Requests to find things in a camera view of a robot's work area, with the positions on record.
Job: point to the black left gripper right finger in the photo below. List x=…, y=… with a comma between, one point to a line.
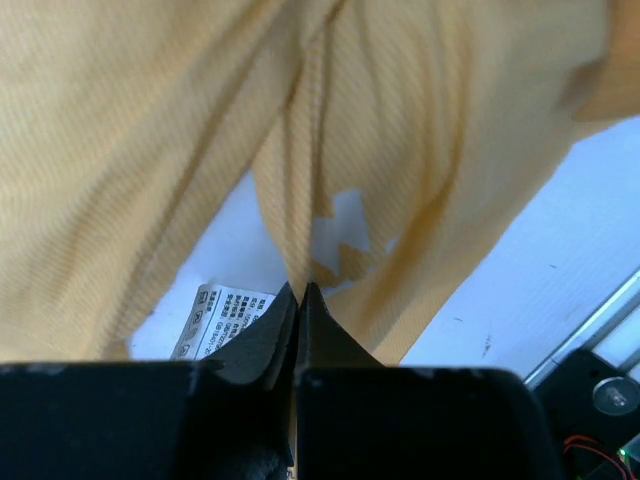
x=358, y=419

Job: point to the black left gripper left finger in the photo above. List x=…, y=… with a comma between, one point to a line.
x=226, y=416

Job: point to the yellow Mickey Mouse pillowcase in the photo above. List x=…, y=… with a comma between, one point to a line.
x=391, y=145

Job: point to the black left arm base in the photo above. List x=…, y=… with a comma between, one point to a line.
x=592, y=408

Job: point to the white care label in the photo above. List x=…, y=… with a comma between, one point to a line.
x=218, y=314

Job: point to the aluminium front rail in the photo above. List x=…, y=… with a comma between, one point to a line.
x=594, y=330

